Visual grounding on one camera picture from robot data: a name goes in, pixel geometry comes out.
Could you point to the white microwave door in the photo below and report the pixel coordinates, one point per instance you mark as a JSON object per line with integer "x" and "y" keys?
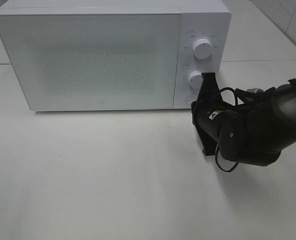
{"x": 94, "y": 62}

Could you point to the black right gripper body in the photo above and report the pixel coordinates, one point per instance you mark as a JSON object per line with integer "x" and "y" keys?
{"x": 208, "y": 117}

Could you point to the white microwave oven body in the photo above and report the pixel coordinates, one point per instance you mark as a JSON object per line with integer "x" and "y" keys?
{"x": 206, "y": 18}

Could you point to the white round knob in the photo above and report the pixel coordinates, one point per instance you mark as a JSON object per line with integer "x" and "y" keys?
{"x": 202, "y": 47}
{"x": 195, "y": 79}

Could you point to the white round door button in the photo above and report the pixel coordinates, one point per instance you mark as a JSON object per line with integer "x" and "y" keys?
{"x": 190, "y": 99}

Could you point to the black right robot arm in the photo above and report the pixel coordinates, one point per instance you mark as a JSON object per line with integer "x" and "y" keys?
{"x": 254, "y": 130}

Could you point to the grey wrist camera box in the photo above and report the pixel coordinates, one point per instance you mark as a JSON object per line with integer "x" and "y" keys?
{"x": 255, "y": 90}

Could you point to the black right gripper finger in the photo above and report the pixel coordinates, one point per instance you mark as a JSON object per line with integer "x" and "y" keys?
{"x": 209, "y": 83}

